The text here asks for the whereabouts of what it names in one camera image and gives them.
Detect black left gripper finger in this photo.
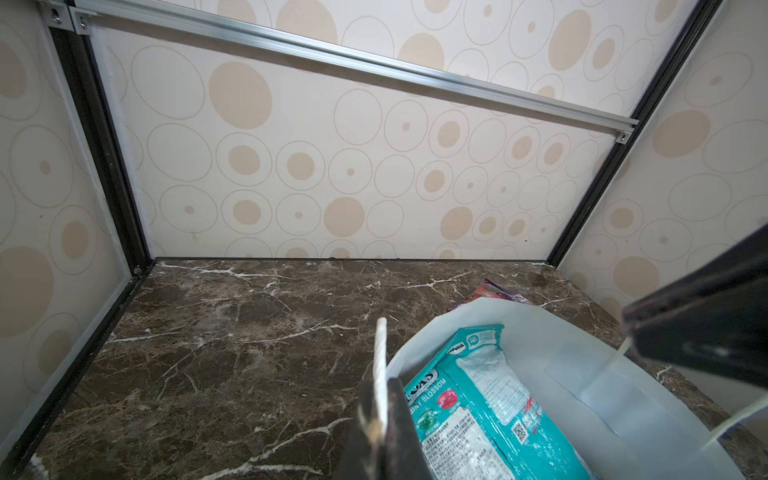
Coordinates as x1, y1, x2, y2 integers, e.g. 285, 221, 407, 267
334, 378, 432, 480

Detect black left corner post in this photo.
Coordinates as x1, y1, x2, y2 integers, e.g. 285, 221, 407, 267
38, 1, 153, 277

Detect black corner post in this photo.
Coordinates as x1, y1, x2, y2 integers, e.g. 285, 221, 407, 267
546, 0, 724, 268
38, 1, 153, 277

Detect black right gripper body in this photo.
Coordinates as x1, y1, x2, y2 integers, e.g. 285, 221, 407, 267
621, 226, 767, 388

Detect silver rear aluminium rail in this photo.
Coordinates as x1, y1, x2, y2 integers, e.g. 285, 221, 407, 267
40, 1, 638, 144

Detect white floral paper bag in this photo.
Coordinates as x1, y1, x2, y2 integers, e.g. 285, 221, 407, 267
387, 298, 744, 479

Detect black right corner post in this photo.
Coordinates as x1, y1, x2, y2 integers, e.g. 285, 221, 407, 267
546, 0, 724, 268

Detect pink candy packet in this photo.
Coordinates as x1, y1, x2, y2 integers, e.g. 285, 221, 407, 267
451, 279, 532, 310

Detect teal snack packet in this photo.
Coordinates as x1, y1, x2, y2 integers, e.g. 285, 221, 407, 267
404, 324, 596, 479

